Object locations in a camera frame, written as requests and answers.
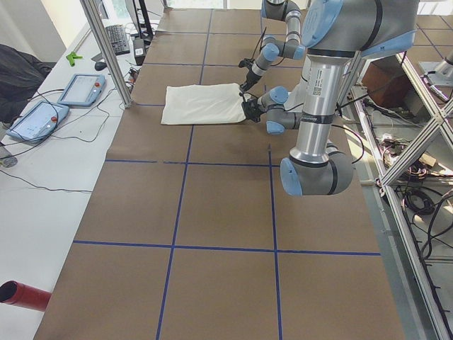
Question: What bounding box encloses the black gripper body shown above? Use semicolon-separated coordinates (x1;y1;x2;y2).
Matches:
246;67;262;86
247;106;265;123

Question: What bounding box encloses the cream long-sleeve cat shirt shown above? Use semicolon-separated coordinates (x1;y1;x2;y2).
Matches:
161;83;246;125

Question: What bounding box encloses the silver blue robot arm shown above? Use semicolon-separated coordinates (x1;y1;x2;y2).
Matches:
240;1;418;196
239;1;305;93

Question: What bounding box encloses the black power adapter brick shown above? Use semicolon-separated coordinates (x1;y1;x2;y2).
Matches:
133;38;147;66

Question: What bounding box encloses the black computer keyboard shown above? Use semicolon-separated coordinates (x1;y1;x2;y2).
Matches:
105;25;130;55

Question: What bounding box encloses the black computer mouse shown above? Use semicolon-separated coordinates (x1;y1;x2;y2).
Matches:
94;61;107;71

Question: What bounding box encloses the blue teach pendant far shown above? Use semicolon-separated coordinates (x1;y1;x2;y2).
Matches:
57;74;105;107

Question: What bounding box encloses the blue teach pendant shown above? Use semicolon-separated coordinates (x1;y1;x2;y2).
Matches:
6;101;69;144
57;74;105;107

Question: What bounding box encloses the green plastic clamp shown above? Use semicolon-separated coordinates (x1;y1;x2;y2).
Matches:
66;51;83;67

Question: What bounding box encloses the blue teach pendant near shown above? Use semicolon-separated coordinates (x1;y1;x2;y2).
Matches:
6;101;69;144

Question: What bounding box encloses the black cloth bag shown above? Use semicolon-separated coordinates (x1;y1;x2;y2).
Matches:
1;44;55;125

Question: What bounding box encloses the red cardboard tube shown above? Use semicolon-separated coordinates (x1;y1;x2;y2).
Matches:
1;280;52;312

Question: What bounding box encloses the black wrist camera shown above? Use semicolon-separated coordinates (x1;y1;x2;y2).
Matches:
246;98;258;108
238;58;255;69

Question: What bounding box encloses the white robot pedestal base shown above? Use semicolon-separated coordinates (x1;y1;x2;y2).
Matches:
281;55;311;130

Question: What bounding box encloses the aluminium truss frame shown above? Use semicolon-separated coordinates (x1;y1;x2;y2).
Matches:
350;45;452;339

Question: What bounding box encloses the grey aluminium frame post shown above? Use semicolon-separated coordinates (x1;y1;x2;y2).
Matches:
80;0;132;108

